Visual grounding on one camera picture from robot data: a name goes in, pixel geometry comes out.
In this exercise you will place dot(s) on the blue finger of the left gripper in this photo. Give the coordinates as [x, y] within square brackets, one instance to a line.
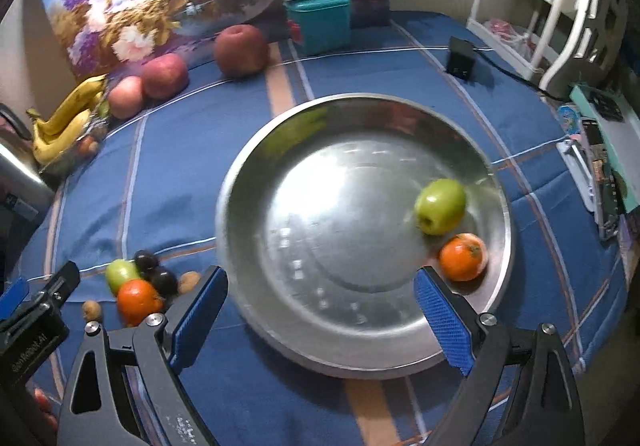
[12, 298]
[60, 286]

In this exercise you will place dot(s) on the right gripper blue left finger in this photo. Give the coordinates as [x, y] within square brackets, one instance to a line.
[124, 388]

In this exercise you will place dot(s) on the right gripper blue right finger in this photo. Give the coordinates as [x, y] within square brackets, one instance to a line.
[543, 406]

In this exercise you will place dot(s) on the brown kiwi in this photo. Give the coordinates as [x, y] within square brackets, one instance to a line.
[188, 281]
[92, 311]

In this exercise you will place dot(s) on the green apple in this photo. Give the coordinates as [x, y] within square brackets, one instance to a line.
[440, 207]
[118, 272]

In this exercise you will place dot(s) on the orange mandarin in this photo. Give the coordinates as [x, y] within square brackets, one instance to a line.
[137, 299]

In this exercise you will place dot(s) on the dark plum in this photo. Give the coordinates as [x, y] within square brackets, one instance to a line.
[164, 282]
[146, 262]

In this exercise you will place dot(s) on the person hand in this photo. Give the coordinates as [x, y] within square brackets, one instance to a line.
[45, 407]

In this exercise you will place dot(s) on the stainless steel thermos jug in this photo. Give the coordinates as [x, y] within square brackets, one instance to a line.
[23, 191]

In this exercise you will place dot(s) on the blue plaid tablecloth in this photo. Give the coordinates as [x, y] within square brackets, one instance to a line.
[155, 183]

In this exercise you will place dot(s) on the yellow banana bunch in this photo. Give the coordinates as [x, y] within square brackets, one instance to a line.
[65, 118]

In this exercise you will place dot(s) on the pink apple left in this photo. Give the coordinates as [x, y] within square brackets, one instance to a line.
[126, 99]

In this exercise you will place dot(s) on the green apple in bowl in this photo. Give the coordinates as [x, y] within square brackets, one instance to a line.
[440, 207]

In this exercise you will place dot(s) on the white stapler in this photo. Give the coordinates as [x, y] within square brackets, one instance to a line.
[575, 162]

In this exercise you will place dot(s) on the red apple middle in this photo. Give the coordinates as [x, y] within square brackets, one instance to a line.
[164, 77]

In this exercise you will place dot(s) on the large steel bowl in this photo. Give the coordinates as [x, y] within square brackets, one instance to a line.
[316, 230]

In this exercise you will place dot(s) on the teal book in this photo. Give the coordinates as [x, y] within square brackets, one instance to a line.
[621, 139]

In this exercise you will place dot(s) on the dark red apple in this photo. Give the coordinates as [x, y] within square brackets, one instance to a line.
[241, 50]

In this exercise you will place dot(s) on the black power adapter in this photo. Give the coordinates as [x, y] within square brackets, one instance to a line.
[461, 58]

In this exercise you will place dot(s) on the teal plastic box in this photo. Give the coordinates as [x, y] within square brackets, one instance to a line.
[319, 26]

